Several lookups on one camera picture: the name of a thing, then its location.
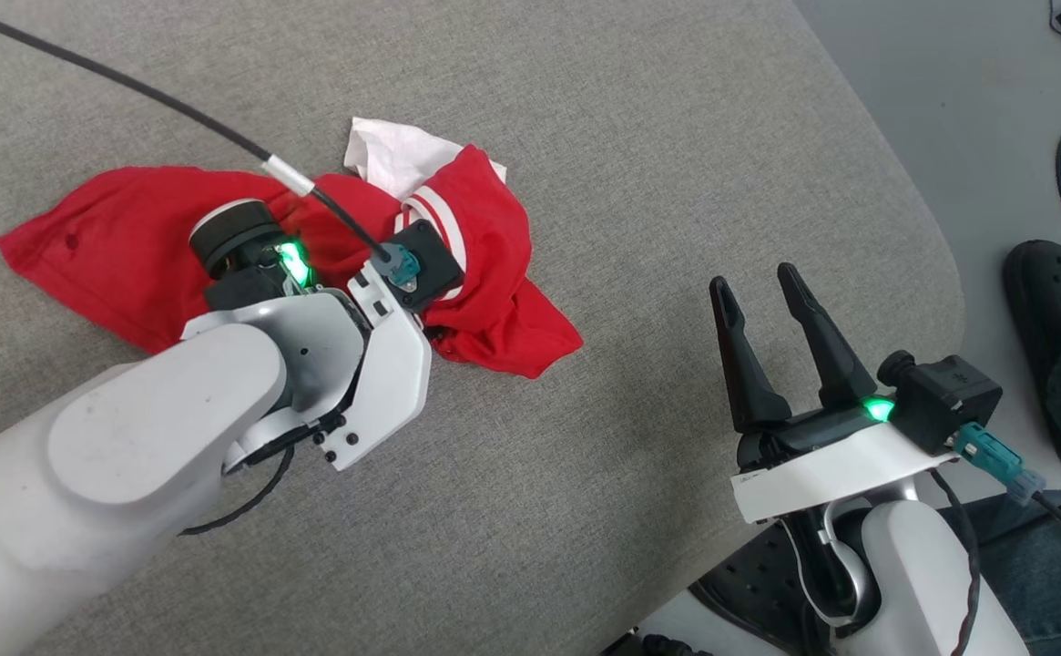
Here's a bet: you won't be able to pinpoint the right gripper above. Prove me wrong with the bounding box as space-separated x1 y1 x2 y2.
710 262 959 525

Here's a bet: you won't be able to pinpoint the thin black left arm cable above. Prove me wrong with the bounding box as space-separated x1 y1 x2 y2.
179 445 296 537

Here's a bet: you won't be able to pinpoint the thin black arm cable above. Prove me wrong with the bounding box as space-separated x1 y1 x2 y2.
179 445 296 537
929 469 984 656

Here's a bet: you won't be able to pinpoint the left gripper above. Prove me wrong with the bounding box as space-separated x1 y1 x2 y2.
189 199 433 472

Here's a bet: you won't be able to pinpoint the grey fabric sofa cushion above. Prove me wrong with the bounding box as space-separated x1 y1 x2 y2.
0 0 965 656

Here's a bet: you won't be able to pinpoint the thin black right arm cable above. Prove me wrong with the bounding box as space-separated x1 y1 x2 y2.
929 469 984 656

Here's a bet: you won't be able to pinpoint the red jersey with white trim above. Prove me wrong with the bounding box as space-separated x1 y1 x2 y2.
0 117 584 379

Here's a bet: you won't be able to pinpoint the right camera cable, teal plug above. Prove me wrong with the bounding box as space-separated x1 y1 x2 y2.
954 421 1061 552

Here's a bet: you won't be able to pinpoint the blue jeans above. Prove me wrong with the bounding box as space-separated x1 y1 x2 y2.
944 321 1061 656

